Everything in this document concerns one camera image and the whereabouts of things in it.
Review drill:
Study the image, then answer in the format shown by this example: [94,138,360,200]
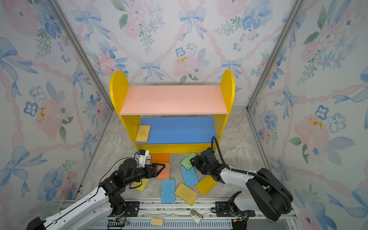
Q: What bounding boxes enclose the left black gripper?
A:
[125,162,165,187]

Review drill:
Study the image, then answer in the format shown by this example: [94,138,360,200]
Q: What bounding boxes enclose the green sponge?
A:
[181,153,197,171]

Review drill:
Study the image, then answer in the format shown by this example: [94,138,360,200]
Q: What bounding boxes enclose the deep yellow sponge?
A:
[195,175,217,196]

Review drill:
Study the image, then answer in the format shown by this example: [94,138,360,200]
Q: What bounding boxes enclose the tan yellow sponge front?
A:
[174,183,198,206]

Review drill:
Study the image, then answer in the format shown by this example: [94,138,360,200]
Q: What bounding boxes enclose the dull yellow sponge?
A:
[135,125,151,143]

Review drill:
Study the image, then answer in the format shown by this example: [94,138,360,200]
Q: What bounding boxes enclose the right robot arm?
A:
[190,148,293,221]

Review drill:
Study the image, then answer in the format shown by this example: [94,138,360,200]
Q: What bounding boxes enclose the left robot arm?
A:
[26,158,166,230]

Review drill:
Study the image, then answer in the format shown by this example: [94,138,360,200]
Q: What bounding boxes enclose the yellow shelf pink blue boards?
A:
[110,70,235,153]

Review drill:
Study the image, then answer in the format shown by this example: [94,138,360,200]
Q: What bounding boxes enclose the light orange sponge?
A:
[157,163,170,181]

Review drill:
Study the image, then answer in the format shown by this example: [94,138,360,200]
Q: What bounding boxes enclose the bright yellow sponge left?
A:
[131,179,149,192]

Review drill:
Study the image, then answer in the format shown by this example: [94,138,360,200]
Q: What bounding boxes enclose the dark orange sponge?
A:
[151,153,170,163]

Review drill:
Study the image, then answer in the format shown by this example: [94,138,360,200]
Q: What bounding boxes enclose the playing card box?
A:
[145,157,151,165]

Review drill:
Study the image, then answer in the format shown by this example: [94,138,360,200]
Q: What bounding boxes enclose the blue sponge right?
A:
[181,167,198,187]

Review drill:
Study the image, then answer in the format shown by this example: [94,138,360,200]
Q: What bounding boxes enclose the blue sponge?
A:
[181,167,198,187]
[161,180,175,204]

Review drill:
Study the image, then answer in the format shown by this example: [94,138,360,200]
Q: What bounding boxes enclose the blue sponge front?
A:
[161,180,175,204]

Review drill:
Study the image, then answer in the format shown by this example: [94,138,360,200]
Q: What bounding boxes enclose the small wooden block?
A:
[150,218,164,227]

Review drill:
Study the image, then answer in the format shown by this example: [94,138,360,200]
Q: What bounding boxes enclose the metal clip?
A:
[190,209,203,225]

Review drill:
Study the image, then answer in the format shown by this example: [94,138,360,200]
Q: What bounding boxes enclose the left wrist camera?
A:
[135,149,150,168]

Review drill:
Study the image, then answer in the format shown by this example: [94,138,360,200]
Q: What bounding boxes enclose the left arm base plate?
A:
[111,201,140,218]

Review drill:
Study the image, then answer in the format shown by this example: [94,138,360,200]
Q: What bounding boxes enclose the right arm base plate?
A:
[211,201,255,219]

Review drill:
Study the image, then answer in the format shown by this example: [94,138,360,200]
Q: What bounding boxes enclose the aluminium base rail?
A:
[47,196,302,230]

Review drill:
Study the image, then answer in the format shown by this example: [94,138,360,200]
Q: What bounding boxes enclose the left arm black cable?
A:
[97,155,140,187]

